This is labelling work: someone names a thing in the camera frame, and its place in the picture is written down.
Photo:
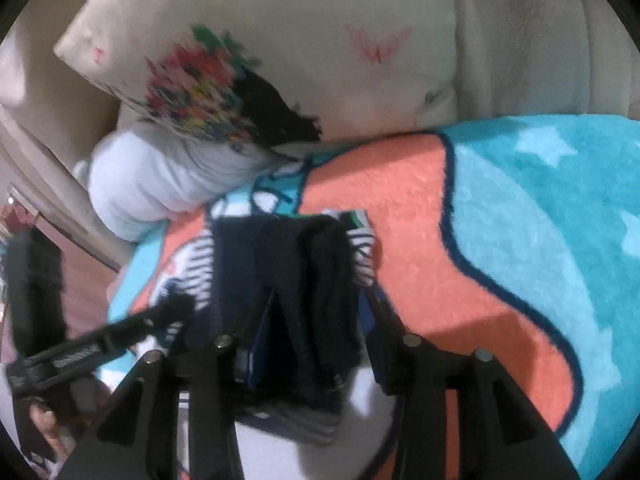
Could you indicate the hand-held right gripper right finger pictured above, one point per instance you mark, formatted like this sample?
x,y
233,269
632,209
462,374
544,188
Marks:
x,y
374,325

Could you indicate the person's left hand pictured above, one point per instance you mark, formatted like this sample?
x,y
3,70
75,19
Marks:
x,y
50,425

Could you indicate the teal orange printed blanket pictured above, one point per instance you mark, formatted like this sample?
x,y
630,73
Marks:
x,y
500,240

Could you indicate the striped navy white pants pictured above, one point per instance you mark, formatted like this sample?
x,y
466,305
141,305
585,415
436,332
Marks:
x,y
300,310

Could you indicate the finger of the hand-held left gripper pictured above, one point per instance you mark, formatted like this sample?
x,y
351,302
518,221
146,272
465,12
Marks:
x,y
155,316

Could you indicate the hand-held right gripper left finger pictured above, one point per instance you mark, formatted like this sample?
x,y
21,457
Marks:
x,y
260,347

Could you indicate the white plush cushion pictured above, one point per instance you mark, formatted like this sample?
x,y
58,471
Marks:
x,y
165,180

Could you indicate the cream floral cushion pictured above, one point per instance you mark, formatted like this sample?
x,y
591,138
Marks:
x,y
280,45

